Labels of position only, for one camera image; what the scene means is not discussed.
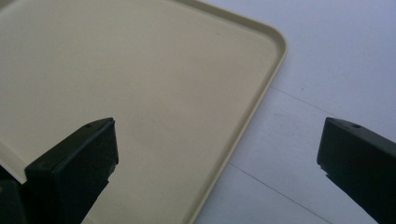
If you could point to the beige plastic tray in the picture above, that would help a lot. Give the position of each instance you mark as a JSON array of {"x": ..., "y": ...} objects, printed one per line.
[{"x": 155, "y": 81}]

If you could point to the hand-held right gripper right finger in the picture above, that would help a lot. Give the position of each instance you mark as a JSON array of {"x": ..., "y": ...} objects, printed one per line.
[{"x": 361, "y": 155}]

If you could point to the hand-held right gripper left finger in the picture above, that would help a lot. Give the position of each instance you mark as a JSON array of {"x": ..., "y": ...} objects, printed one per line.
[{"x": 74, "y": 168}]

